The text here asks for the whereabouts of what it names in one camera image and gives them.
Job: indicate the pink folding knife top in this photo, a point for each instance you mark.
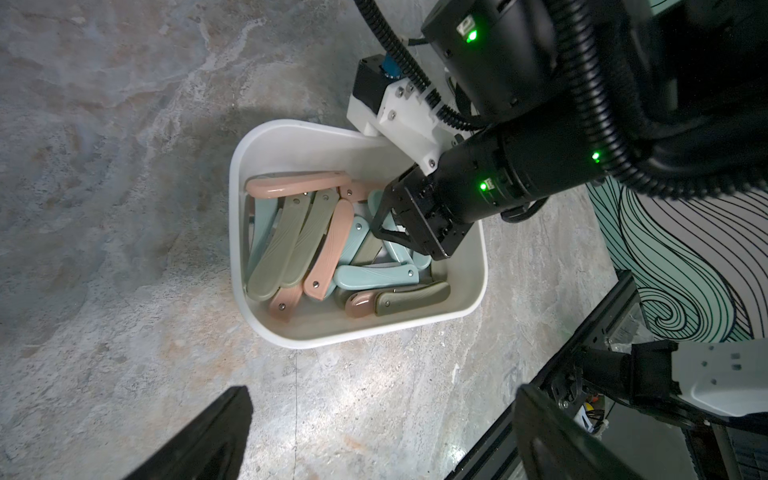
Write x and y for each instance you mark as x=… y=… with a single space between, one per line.
x=270 y=187

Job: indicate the dark olive folding knife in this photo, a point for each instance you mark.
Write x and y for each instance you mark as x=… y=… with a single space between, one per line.
x=399 y=300

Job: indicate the mint folding knife in box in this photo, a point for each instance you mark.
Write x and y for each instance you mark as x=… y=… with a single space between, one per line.
x=358 y=278

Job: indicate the white storage box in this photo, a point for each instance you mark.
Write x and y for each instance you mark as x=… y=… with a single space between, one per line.
x=290 y=318

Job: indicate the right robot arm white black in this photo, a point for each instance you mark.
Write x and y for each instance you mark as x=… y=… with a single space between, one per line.
x=560 y=107

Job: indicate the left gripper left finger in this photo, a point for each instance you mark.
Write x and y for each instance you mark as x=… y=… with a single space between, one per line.
x=211 y=446

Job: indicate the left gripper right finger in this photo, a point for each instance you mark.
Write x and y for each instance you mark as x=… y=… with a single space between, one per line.
x=552 y=446

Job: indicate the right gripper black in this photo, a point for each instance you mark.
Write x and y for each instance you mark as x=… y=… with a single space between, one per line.
x=505 y=171

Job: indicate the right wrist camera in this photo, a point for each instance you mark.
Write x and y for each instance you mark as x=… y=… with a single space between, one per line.
x=380 y=105

